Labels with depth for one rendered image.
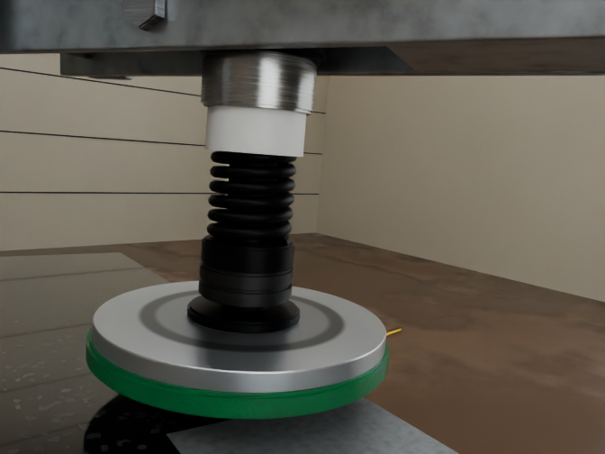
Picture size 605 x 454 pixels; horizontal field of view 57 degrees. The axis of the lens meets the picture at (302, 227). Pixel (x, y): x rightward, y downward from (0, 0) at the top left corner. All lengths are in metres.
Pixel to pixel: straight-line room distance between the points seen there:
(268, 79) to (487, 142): 5.31
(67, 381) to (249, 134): 0.23
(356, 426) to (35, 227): 5.06
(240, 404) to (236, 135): 0.17
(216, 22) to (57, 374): 0.28
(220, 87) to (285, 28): 0.07
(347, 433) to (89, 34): 0.31
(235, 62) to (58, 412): 0.26
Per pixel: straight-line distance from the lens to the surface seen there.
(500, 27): 0.31
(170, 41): 0.38
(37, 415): 0.42
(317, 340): 0.38
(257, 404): 0.33
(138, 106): 5.64
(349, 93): 6.82
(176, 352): 0.35
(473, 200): 5.70
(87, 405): 0.42
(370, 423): 0.41
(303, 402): 0.34
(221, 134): 0.38
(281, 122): 0.38
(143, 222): 5.74
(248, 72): 0.37
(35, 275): 0.78
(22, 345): 0.54
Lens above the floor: 1.05
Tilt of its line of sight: 8 degrees down
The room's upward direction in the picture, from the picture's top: 5 degrees clockwise
